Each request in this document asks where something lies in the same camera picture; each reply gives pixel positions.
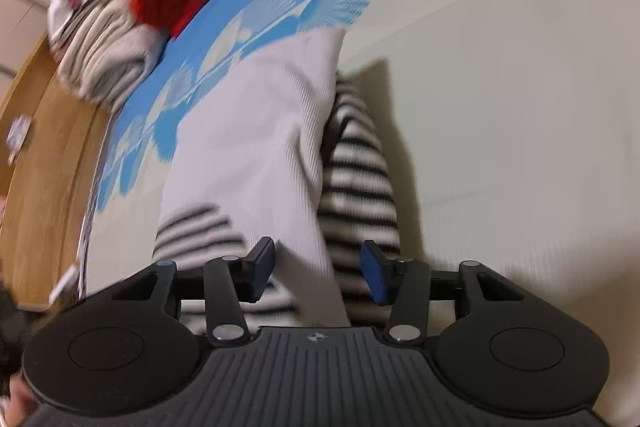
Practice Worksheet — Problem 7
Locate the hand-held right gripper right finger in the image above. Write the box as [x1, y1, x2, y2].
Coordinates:
[361, 239, 527, 348]

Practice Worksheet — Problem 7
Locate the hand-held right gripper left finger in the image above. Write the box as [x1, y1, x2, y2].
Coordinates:
[112, 236, 277, 348]

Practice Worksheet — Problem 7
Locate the black white striped garment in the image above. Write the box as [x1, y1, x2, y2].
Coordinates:
[151, 28, 404, 339]

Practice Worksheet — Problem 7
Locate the blue cream printed bedsheet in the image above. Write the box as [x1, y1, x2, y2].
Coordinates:
[79, 0, 640, 427]

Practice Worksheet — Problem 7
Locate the beige folded garment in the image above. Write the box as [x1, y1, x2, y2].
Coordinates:
[47, 0, 168, 114]

